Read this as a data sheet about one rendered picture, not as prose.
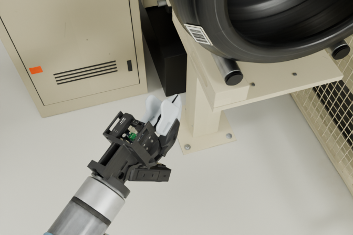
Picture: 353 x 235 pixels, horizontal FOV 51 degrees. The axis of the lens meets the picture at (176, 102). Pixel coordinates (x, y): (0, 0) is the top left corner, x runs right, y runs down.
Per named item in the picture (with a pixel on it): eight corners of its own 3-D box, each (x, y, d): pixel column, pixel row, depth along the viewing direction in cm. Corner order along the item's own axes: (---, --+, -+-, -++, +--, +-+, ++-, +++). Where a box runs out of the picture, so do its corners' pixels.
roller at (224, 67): (188, -3, 108) (177, -9, 105) (198, -15, 105) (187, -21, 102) (234, 88, 88) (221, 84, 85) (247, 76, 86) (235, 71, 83)
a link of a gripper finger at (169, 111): (183, 83, 66) (154, 123, 62) (194, 103, 70) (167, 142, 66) (169, 79, 68) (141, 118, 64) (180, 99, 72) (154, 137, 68)
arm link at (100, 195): (119, 227, 61) (87, 207, 65) (135, 203, 62) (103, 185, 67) (95, 209, 55) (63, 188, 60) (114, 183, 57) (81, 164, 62)
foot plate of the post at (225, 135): (167, 110, 190) (167, 107, 188) (217, 98, 194) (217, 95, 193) (183, 155, 175) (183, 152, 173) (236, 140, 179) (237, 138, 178)
